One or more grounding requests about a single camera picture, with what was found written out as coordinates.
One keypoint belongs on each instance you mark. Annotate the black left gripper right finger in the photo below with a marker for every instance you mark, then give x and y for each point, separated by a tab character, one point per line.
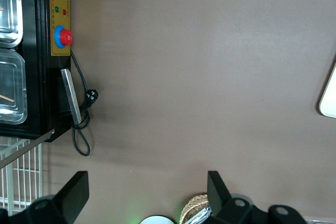
218	192

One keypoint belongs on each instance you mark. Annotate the clear plastic container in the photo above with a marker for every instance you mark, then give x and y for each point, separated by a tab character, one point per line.
10	85
8	6

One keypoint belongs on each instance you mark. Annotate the black sealing machine yellow panel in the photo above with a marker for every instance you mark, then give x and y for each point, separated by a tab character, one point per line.
39	90

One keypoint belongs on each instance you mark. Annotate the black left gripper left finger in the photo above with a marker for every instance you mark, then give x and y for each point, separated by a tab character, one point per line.
71	197

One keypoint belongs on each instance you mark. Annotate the white tray edge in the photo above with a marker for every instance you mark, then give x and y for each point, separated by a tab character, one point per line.
330	98

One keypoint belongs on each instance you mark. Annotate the light woven wicker basket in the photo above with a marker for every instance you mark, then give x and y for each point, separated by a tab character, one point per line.
193	205

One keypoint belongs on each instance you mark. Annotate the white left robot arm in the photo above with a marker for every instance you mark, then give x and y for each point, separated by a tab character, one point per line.
157	220

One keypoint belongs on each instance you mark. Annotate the aluminium foil tray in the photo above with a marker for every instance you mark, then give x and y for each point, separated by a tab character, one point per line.
200	216

